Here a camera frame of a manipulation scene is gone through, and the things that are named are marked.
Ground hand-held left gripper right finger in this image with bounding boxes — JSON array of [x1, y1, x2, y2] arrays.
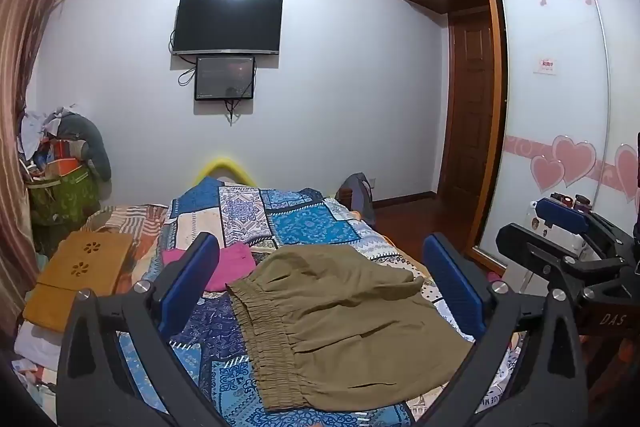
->
[[422, 233, 588, 427]]

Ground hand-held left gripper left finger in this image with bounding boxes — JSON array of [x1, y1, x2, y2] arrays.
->
[[57, 232, 236, 427]]

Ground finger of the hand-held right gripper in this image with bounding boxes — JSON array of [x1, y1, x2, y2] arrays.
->
[[536, 196, 636, 260], [496, 223, 621, 282]]

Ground khaki pants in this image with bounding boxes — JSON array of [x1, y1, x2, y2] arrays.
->
[[226, 244, 475, 413]]

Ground pink garment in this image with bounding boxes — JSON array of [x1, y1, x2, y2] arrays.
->
[[161, 243, 257, 293]]

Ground striped orange bed sheet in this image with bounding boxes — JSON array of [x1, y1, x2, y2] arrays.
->
[[82, 204, 168, 260]]

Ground wooden lap desk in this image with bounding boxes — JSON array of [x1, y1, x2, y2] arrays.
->
[[22, 231, 136, 333]]

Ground white printed quilt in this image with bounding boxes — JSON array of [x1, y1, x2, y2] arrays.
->
[[492, 332, 528, 423]]

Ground yellow bed footboard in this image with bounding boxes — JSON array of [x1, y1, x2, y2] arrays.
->
[[192, 157, 258, 188]]

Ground blue patchwork blanket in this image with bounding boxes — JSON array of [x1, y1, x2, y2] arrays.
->
[[115, 177, 526, 427]]

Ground grey backpack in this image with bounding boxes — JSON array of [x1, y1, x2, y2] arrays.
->
[[339, 173, 376, 224]]

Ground brown wooden door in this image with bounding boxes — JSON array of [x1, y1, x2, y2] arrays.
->
[[440, 9, 496, 204]]

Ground green fabric bag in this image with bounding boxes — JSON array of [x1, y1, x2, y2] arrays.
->
[[26, 162, 101, 227]]

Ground white cloth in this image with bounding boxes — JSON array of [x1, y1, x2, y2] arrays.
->
[[14, 321, 62, 370]]

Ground grey plush toy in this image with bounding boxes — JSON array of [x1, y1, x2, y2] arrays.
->
[[57, 113, 112, 182]]

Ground small black monitor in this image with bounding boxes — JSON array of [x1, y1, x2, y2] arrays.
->
[[194, 56, 257, 102]]

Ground pile of clothes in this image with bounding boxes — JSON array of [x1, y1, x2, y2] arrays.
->
[[17, 107, 68, 160]]

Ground striped brown curtain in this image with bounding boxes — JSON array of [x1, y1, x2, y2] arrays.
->
[[0, 0, 76, 343]]

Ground wall-mounted black television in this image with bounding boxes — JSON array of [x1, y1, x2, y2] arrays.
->
[[170, 0, 283, 56]]

